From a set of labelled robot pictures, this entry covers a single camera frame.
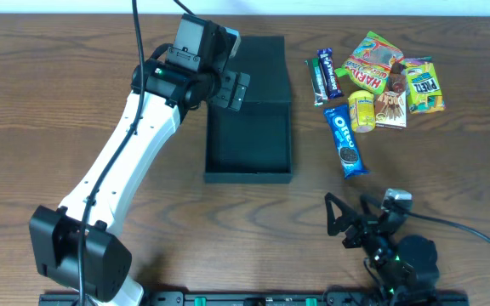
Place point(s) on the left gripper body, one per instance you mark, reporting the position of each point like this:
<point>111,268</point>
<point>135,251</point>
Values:
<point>234,90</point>

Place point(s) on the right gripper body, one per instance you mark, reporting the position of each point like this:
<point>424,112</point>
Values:
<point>360,227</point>

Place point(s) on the blue Oreo cookie pack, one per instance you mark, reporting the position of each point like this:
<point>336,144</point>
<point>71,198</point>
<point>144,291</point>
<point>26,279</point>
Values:
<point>350,158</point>

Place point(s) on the dark green gift box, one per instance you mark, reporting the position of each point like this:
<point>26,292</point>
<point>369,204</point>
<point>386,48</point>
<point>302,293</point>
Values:
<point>254,145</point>

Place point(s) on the Haribo gummy candy bag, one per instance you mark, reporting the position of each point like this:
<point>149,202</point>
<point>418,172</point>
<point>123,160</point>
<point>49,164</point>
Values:
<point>370,63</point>

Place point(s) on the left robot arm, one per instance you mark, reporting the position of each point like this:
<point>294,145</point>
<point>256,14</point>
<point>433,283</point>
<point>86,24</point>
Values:
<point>77,244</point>

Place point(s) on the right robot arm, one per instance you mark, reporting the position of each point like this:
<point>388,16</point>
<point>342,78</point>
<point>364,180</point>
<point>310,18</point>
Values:
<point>408,267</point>

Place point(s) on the small yellow can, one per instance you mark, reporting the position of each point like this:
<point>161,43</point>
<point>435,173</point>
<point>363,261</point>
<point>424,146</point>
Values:
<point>361,110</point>

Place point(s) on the purple Dairy Milk bar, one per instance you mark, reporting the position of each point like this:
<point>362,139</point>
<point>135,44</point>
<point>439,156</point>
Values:
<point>331,81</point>

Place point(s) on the brown Pocky box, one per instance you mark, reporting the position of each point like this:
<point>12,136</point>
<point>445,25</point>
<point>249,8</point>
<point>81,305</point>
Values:
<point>390,108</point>

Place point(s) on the green chocolate bar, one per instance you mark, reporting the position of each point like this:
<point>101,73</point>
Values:
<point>317,82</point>

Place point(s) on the green Pretz box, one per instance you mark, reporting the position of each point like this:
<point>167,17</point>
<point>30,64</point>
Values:
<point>423,90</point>

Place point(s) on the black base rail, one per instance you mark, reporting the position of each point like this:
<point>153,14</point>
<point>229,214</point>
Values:
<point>331,298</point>

